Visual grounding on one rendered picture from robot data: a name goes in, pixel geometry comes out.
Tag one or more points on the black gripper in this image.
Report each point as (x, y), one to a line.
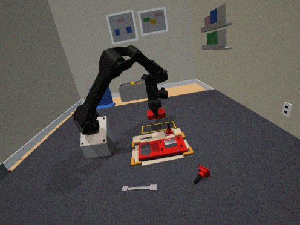
(153, 103)

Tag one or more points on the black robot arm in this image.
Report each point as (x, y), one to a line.
(111, 65)

